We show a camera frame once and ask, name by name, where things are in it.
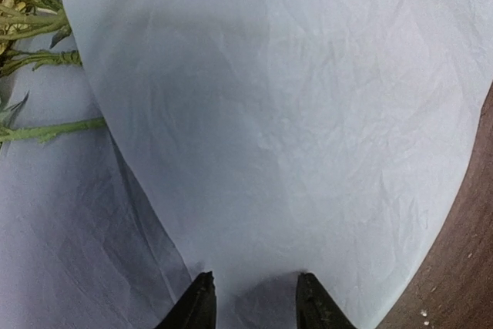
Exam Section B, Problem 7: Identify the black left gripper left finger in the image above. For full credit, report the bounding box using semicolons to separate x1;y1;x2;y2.
156;271;216;329

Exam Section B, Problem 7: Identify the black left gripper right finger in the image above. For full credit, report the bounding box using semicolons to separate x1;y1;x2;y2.
295;273;356;329

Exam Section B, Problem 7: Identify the white wrapping paper sheet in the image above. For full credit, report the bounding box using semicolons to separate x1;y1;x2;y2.
1;0;492;328

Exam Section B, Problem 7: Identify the large yellow flower bunch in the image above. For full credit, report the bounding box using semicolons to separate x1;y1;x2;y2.
1;0;82;77

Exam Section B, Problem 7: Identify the pink flower stem two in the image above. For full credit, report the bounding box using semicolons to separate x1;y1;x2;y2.
1;93;107;145

